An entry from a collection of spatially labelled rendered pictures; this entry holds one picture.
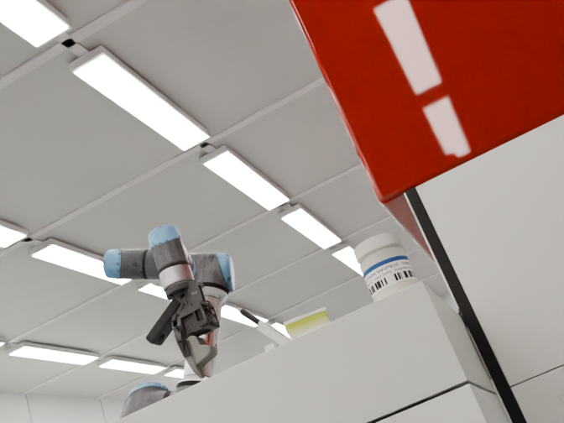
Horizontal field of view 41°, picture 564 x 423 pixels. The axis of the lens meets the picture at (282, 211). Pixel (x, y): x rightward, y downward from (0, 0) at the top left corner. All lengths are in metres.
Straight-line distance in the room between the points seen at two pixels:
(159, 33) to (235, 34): 0.36
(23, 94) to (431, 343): 2.66
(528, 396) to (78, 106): 2.66
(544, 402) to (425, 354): 0.37
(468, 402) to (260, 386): 0.29
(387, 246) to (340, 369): 0.19
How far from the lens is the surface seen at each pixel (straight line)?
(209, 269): 2.21
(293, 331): 1.25
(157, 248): 1.77
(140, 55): 3.39
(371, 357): 1.06
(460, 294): 1.40
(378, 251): 1.10
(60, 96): 3.50
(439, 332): 1.04
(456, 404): 1.03
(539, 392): 1.37
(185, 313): 1.71
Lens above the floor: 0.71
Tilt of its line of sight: 23 degrees up
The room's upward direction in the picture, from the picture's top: 21 degrees counter-clockwise
